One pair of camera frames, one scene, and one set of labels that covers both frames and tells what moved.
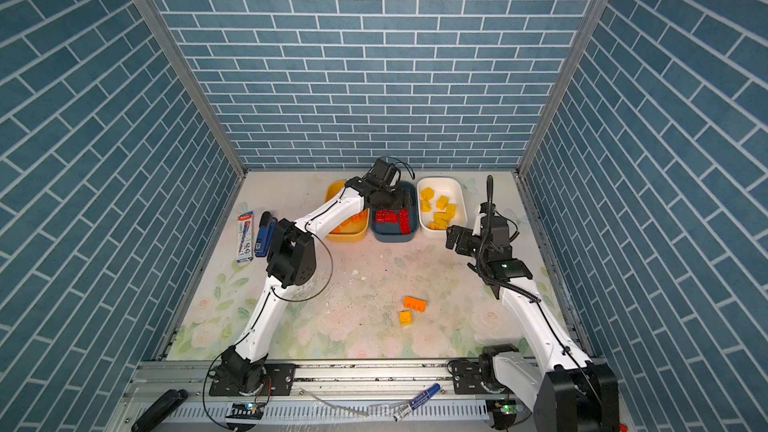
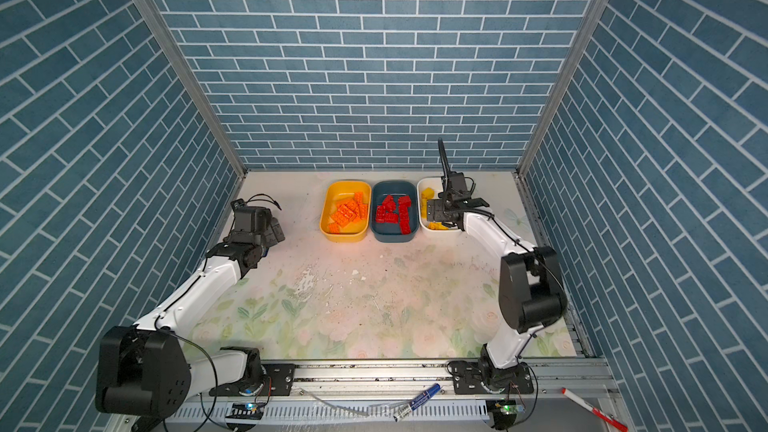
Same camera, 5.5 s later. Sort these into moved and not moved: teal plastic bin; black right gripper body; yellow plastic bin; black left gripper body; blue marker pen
Moved: black left gripper body; black right gripper body
Not moved: blue marker pen; teal plastic bin; yellow plastic bin
